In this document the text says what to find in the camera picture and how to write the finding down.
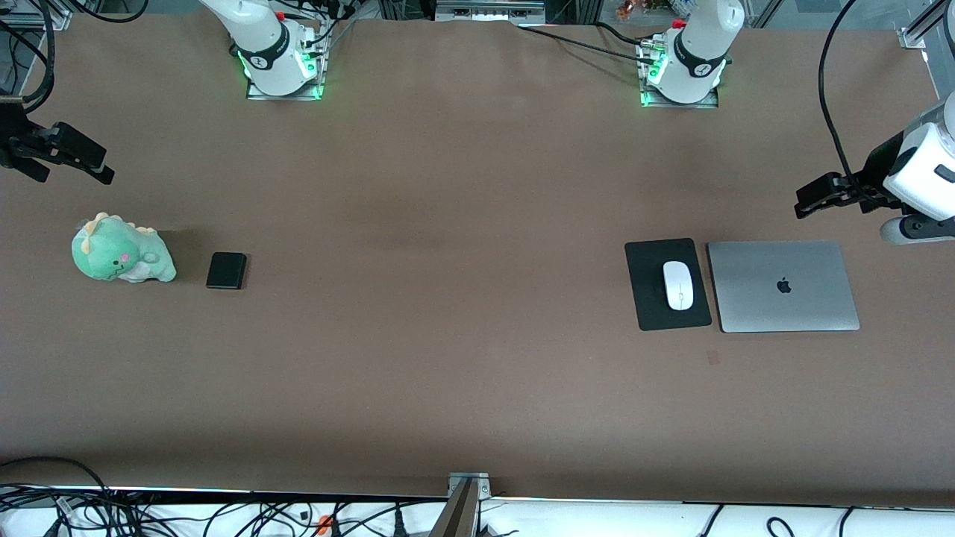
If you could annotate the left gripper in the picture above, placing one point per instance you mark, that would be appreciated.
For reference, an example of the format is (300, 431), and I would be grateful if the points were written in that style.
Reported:
(879, 168)

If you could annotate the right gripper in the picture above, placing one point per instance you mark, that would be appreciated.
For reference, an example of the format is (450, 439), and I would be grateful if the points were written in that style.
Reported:
(13, 138)

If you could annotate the white computer mouse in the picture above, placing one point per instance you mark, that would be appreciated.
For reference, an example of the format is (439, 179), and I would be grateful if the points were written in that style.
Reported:
(678, 285)

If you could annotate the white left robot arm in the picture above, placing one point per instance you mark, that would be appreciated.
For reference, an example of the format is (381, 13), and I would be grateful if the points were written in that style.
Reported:
(701, 45)

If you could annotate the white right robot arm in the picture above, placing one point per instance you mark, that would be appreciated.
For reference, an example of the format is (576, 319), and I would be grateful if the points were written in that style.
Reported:
(261, 37)

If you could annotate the black mouse pad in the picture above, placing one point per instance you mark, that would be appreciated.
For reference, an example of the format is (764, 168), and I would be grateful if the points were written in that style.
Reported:
(643, 298)

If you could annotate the green dinosaur plush toy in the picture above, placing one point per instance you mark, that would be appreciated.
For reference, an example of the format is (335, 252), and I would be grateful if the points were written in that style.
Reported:
(119, 253)

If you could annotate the silver laptop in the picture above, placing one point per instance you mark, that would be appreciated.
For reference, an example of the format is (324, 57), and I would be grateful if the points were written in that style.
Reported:
(783, 298)

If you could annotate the grey metal box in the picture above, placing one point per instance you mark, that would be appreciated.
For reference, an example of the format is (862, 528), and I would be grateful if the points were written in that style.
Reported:
(489, 9)

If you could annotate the white lower shelf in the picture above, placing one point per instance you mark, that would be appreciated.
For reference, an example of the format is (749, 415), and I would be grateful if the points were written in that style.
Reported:
(597, 522)

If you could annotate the orange clip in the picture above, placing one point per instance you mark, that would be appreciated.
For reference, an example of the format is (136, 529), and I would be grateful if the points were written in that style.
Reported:
(323, 525)

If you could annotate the grey metal pole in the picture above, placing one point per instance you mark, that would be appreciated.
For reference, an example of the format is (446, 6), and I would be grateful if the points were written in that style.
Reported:
(455, 518)

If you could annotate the aluminium frame extrusion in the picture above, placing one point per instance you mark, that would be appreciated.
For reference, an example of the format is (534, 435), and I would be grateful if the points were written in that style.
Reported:
(33, 15)
(919, 26)

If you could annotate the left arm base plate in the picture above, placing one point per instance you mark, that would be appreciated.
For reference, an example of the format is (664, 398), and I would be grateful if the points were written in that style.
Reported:
(679, 104)

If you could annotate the metal table bracket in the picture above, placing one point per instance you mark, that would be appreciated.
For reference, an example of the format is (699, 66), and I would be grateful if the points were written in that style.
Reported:
(468, 483)

